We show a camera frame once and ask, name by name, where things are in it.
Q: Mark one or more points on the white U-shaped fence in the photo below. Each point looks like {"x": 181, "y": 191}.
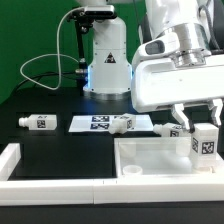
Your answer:
{"x": 205, "y": 187}

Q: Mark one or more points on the white tag sheet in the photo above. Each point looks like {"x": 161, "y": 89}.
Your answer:
{"x": 100, "y": 123}

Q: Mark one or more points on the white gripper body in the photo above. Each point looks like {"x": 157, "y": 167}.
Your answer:
{"x": 158, "y": 84}

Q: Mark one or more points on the black camera on stand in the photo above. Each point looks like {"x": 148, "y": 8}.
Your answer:
{"x": 84, "y": 17}

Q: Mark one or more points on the white square tabletop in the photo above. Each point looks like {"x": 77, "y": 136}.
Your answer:
{"x": 158, "y": 156}

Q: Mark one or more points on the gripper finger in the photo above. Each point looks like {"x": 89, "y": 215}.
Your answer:
{"x": 215, "y": 106}
{"x": 177, "y": 112}

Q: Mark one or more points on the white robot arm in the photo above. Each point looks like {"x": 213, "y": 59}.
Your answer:
{"x": 168, "y": 54}

